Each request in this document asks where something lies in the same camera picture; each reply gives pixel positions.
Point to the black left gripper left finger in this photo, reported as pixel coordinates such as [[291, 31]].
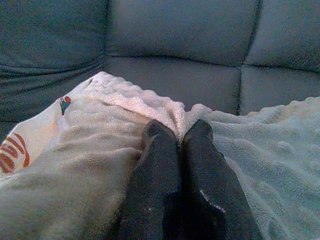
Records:
[[152, 180]]

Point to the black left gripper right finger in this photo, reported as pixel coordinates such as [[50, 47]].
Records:
[[212, 180]]

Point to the beige dotted fleece pillow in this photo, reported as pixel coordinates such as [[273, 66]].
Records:
[[75, 160]]

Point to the dark green leather sofa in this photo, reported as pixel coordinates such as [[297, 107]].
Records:
[[175, 37]]

